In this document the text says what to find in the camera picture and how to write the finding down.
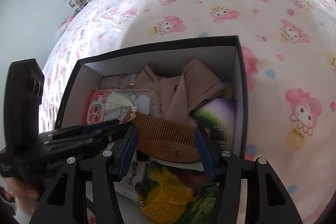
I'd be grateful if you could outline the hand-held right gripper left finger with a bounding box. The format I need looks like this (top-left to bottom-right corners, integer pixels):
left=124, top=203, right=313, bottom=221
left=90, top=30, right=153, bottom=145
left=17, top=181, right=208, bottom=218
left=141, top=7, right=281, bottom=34
left=29, top=125, right=139, bottom=224

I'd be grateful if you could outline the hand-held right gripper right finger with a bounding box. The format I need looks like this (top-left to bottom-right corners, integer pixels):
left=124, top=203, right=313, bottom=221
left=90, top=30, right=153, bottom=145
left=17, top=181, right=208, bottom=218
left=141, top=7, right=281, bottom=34
left=194, top=126, right=307, bottom=224

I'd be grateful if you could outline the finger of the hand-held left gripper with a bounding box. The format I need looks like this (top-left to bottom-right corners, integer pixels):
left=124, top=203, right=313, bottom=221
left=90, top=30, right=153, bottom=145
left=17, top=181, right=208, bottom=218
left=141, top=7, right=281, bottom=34
left=43, top=123, right=132, bottom=153
left=39, top=119, right=121, bottom=139

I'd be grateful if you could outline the wooden comb with white tassel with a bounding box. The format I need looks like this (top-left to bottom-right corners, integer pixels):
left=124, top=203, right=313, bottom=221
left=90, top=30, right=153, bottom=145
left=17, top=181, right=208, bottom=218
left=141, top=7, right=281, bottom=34
left=105, top=91, right=208, bottom=164

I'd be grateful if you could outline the black cardboard box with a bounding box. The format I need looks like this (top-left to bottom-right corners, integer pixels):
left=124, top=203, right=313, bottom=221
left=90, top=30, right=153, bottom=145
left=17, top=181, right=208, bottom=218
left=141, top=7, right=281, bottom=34
left=54, top=35, right=248, bottom=224

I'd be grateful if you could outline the person's left hand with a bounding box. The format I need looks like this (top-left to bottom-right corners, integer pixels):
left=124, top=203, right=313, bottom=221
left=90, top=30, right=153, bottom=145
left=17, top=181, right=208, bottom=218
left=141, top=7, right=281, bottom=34
left=4, top=177, right=40, bottom=199

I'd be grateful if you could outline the red and white clear package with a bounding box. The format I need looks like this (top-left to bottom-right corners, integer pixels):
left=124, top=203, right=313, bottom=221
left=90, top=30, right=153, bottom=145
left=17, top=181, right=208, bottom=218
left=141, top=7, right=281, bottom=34
left=83, top=89, right=158, bottom=126

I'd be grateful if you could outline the purple and green packet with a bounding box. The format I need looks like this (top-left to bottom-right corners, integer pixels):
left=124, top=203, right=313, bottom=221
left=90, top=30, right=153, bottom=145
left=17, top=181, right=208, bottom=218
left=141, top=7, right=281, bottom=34
left=190, top=98, right=237, bottom=146

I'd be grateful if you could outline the yellow crinkled item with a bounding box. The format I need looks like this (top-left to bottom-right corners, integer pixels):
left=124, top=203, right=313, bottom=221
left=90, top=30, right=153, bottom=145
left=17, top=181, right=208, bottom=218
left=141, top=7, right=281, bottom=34
left=140, top=168, right=197, bottom=224

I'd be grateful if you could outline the brown knit fabric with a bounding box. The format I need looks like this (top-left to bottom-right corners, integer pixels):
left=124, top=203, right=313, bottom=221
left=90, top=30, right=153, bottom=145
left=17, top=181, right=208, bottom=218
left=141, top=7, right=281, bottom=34
left=100, top=74, right=139, bottom=90

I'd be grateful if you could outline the beige cloth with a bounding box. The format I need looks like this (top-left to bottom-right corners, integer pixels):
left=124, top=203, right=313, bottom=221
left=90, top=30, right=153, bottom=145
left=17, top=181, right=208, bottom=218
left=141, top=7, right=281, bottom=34
left=135, top=57, right=229, bottom=122

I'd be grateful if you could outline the pile of pink things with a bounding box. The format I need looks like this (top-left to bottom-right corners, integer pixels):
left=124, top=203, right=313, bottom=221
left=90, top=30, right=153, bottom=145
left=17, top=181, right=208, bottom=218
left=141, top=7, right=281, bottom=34
left=59, top=14, right=74, bottom=33

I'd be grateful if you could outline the pink printed blanket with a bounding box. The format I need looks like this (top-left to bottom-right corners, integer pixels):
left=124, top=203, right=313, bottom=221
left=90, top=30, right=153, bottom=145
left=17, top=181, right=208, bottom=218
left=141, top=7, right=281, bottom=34
left=39, top=0, right=336, bottom=224

